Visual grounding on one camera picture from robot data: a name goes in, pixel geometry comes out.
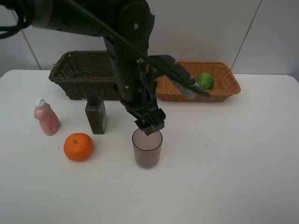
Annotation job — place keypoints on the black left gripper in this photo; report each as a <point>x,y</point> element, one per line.
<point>136,88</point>

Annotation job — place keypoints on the translucent purple plastic cup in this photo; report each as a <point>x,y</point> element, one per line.
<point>147,148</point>

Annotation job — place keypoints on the dark green pump bottle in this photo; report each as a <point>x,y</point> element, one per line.
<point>95,111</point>

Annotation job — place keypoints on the green lime fruit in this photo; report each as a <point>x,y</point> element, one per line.
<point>205,81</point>

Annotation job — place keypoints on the pink bottle white cap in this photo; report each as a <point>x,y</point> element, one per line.
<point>48,120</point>

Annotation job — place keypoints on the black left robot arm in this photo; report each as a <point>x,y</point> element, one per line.
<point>125,26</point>

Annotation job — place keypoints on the orange mandarin fruit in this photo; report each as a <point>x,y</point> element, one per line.
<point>78,147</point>

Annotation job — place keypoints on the dark brown wicker basket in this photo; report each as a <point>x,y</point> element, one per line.
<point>78,71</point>

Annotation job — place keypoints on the light orange wicker basket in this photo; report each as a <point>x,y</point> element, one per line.
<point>225,84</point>

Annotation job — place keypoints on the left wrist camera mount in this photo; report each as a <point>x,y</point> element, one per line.
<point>166,65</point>

